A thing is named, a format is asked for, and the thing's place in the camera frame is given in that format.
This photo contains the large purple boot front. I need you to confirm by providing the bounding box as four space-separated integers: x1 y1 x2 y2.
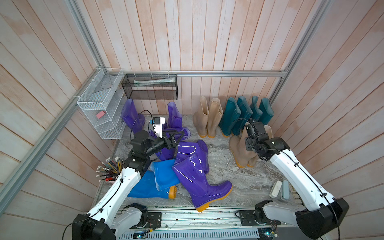
172 155 233 213

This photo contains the white wire mesh shelf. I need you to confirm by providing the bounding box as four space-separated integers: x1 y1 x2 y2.
77 68 127 140

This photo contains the black wire mesh basket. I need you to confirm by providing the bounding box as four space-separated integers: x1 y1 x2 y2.
122 73 179 101

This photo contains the pink pencil cup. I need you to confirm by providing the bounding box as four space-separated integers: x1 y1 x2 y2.
96 157 124 182

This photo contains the pink eraser block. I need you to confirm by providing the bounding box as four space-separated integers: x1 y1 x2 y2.
96 111 106 119

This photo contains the large beige boot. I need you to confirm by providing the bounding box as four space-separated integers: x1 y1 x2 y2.
229 127 257 168

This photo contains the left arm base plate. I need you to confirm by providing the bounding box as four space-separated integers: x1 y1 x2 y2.
120 203 162 230

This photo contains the aluminium frame rail back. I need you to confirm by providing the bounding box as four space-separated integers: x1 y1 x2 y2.
103 69 287 78

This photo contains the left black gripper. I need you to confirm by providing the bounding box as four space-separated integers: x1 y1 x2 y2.
144 129 185 157

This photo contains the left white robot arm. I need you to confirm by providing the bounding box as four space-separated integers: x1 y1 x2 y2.
70 131 184 240

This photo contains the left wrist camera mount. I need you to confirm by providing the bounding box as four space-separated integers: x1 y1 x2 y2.
151 117 166 138

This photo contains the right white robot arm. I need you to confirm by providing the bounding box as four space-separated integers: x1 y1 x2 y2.
245 122 350 240

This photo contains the blue boot upper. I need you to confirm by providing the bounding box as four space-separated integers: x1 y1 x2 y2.
150 159 180 191

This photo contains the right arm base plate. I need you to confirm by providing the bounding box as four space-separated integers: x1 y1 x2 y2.
235 210 281 227

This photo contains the teal boot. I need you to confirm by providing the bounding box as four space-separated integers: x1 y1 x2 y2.
250 96 263 122
219 97 241 138
259 98 274 125
232 96 253 136

